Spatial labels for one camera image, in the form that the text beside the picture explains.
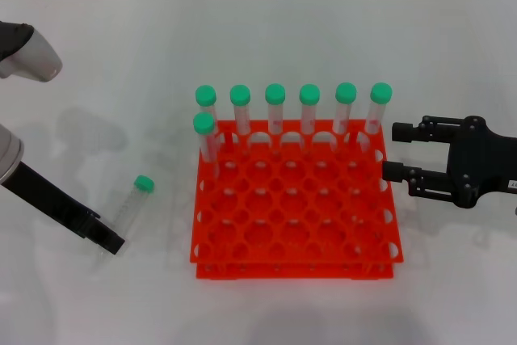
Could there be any orange test tube rack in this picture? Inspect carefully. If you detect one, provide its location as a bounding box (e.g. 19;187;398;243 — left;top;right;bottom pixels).
189;118;405;281

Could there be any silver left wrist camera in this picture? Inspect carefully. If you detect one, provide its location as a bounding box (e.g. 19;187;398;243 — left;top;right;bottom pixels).
0;20;64;84

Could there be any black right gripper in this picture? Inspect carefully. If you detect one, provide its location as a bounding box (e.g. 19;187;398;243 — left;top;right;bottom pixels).
381;115;517;210

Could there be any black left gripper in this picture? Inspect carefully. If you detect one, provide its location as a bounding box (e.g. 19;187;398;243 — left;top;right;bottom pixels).
2;160;126;257

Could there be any clear tube with green cap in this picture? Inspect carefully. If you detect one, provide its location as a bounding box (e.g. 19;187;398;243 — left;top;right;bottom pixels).
192;112;219;164
95;174;156;266
229;84;254;148
365;82;393;138
333;82;358;138
264;82;287;148
195;84;222;152
299;83;322;138

